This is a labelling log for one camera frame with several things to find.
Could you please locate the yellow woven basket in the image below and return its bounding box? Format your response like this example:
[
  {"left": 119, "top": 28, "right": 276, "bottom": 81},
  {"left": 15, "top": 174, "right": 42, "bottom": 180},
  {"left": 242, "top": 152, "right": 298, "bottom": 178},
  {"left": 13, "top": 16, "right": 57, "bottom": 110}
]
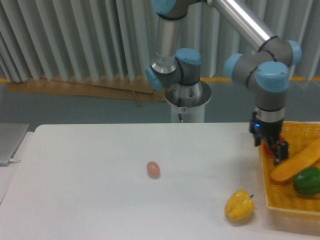
[{"left": 259, "top": 121, "right": 320, "bottom": 219}]

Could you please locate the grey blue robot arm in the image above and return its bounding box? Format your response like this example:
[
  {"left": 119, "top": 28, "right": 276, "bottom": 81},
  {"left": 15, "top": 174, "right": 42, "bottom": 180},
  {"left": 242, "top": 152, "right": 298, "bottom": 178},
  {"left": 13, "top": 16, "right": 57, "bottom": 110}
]
[{"left": 145, "top": 0, "right": 302, "bottom": 165}]

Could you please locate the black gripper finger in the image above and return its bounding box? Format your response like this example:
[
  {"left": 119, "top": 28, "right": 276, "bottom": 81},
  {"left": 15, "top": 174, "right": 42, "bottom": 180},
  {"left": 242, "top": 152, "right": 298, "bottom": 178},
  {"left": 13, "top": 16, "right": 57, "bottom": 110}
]
[
  {"left": 267, "top": 138, "right": 289, "bottom": 166},
  {"left": 249, "top": 111, "right": 261, "bottom": 147}
]

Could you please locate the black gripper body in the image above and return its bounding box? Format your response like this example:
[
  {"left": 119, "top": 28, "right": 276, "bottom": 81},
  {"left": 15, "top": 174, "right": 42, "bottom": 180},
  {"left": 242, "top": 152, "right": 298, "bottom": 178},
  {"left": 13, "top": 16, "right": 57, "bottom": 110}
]
[{"left": 259, "top": 119, "right": 284, "bottom": 143}]

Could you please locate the green bell pepper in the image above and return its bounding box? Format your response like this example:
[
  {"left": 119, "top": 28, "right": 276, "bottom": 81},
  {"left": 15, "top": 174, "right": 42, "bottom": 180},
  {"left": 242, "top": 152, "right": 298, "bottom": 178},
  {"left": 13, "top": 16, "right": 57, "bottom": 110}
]
[{"left": 293, "top": 166, "right": 320, "bottom": 195}]

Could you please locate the yellow bell pepper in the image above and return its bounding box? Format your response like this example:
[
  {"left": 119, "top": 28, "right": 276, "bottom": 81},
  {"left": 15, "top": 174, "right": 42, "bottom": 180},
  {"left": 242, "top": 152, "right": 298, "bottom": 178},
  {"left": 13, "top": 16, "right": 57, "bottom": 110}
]
[{"left": 224, "top": 189, "right": 255, "bottom": 222}]

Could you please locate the red bell pepper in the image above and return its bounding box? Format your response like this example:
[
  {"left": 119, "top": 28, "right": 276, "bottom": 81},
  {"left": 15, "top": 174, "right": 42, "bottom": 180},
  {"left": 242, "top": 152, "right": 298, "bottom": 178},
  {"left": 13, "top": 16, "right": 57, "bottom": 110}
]
[{"left": 262, "top": 135, "right": 285, "bottom": 156}]

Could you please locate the brown cardboard sheet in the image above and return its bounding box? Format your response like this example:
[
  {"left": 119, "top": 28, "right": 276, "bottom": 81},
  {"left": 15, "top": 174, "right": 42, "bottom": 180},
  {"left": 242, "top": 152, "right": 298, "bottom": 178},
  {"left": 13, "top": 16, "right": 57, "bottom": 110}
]
[{"left": 5, "top": 73, "right": 165, "bottom": 106}]

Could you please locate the white cable plug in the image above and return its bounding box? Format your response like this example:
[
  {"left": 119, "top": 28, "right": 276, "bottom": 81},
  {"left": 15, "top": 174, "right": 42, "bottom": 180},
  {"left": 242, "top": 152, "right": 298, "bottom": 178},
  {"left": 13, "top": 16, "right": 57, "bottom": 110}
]
[{"left": 9, "top": 159, "right": 21, "bottom": 164}]

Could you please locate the silver laptop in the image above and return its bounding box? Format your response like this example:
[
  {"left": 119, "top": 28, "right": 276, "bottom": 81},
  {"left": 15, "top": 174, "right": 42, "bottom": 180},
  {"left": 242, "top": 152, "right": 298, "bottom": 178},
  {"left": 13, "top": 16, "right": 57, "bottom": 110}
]
[{"left": 0, "top": 123, "right": 29, "bottom": 167}]

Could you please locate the brown egg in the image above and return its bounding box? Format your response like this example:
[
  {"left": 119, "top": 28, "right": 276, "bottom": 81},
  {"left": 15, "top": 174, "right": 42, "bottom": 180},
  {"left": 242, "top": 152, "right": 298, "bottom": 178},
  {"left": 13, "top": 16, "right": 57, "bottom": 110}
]
[{"left": 146, "top": 161, "right": 160, "bottom": 179}]

